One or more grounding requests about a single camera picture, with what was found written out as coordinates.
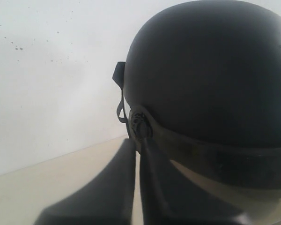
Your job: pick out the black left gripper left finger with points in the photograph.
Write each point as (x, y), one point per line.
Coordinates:
(106, 200)

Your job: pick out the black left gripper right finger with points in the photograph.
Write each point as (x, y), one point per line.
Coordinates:
(169, 198)

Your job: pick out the black helmet with visor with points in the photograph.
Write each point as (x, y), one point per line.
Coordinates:
(203, 80)

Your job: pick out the white mannequin head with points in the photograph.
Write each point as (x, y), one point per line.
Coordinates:
(262, 206)

